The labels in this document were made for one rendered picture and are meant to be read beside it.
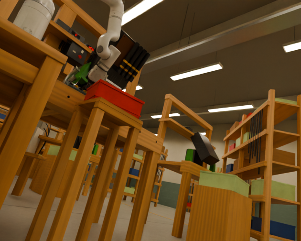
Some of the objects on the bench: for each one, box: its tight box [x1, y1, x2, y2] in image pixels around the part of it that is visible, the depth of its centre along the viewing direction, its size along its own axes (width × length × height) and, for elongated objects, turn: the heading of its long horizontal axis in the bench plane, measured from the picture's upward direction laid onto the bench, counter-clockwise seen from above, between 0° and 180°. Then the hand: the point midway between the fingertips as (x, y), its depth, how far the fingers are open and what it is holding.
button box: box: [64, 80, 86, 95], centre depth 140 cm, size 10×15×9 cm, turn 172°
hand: (88, 86), depth 142 cm, fingers closed
